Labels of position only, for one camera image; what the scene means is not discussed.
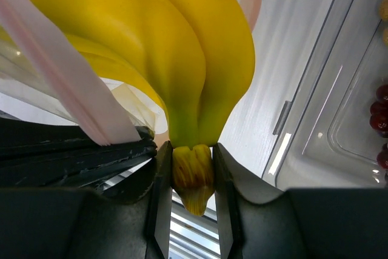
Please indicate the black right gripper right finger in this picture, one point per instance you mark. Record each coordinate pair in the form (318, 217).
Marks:
(257, 220)

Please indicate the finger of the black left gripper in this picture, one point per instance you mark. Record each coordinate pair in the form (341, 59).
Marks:
(21, 139)
(26, 168)

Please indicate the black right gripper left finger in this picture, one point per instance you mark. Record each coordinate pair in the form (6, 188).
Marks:
(129, 220)

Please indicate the clear red-dotted zip bag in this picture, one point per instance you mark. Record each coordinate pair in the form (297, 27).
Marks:
(60, 89)

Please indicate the yellow banana bunch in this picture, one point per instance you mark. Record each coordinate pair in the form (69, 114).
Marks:
(151, 59)

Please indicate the clear grey plastic bin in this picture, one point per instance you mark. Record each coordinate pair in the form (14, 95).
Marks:
(324, 138)

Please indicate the red grape bunch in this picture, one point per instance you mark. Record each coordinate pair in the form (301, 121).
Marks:
(378, 122)

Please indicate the brown longan bunch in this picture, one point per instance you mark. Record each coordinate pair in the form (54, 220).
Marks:
(383, 13)

